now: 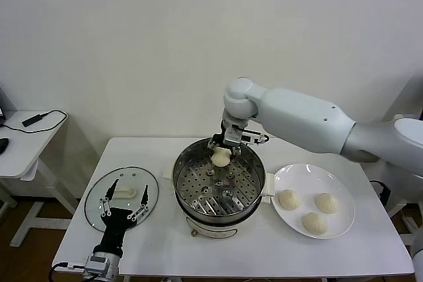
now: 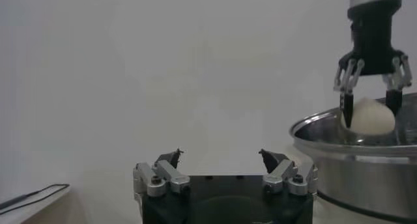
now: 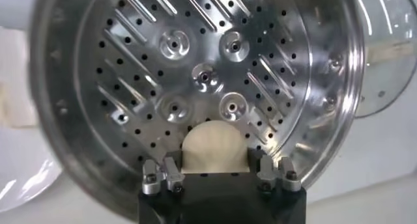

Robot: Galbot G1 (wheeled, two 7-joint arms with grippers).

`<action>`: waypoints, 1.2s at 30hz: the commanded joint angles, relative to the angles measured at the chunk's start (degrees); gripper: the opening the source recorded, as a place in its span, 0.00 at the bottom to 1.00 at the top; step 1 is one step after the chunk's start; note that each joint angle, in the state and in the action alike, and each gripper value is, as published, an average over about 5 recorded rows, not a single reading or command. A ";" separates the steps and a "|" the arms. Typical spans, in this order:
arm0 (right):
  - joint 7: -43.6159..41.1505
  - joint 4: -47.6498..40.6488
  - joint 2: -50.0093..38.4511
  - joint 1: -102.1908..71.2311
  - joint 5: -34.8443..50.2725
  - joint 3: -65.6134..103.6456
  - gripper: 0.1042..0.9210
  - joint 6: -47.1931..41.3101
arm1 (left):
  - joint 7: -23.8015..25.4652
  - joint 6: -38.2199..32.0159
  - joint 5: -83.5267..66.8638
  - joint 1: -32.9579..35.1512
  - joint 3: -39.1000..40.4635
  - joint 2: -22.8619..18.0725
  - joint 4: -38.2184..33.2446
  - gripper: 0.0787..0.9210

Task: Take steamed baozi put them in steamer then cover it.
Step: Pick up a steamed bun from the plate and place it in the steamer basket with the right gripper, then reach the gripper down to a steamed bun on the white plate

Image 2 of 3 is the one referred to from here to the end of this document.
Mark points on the white side desk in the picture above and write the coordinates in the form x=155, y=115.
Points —
x=26, y=212

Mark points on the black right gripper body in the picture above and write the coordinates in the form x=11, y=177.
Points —
x=373, y=43

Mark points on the white steamed baozi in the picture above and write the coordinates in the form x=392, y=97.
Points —
x=369, y=118

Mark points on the stainless steel steamer basket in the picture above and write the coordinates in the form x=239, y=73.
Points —
x=358, y=179

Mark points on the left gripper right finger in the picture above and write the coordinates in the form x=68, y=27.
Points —
x=280, y=176

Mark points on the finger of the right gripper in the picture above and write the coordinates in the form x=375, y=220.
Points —
x=347, y=108
x=394, y=100

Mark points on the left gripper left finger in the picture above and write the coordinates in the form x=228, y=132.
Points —
x=172, y=178

